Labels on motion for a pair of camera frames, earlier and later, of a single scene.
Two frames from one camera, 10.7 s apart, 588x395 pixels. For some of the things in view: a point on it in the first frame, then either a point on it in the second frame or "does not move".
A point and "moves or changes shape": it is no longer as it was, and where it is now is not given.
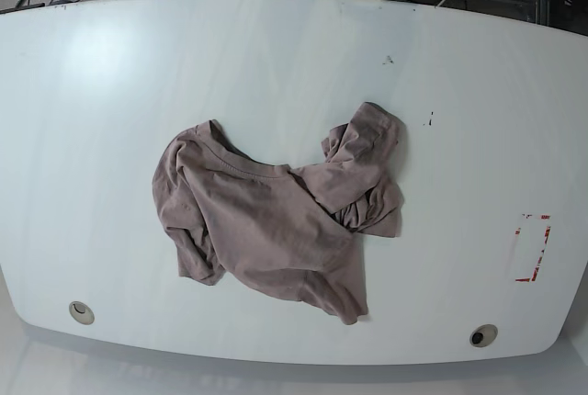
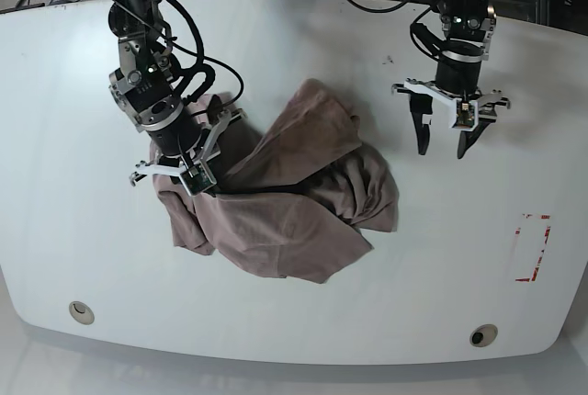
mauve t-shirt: x=291 y=232 moves or changes shape
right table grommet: x=483 y=335 does not move
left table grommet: x=81 y=312 does not move
